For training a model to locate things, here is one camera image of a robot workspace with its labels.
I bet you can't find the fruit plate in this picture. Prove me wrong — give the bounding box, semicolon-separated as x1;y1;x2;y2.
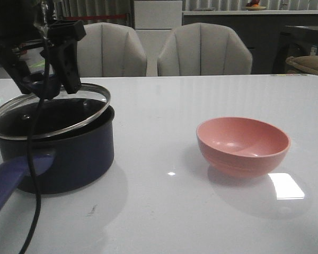
245;0;266;11

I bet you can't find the pink bowl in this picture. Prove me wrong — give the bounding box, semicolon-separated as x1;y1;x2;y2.
196;117;291;178

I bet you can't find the black appliance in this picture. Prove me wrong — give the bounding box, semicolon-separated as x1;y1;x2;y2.
272;25;318;74

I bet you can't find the black cable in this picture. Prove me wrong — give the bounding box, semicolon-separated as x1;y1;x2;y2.
17;15;54;254

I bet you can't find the white cabinet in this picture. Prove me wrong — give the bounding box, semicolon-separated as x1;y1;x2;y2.
134;1;182;76

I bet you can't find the left beige chair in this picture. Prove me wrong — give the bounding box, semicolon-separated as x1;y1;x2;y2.
77;22;147;78

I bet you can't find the glass lid with blue knob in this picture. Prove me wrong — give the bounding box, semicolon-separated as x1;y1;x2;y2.
0;83;111;140

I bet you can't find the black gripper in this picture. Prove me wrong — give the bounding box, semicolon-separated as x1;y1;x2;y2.
0;1;86;94

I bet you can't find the beige chair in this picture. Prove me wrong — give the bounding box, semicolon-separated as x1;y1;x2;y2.
77;22;147;78
157;23;253;76

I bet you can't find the grey kitchen counter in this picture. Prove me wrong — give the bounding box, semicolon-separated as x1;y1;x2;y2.
182;10;318;74

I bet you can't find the tan cushion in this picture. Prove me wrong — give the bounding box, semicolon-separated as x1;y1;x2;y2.
285;56;318;76

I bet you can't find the right beige chair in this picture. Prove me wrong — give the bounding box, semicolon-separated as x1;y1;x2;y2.
157;23;253;76

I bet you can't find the red barrier belt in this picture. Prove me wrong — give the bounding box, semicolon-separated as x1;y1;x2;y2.
64;13;129;21

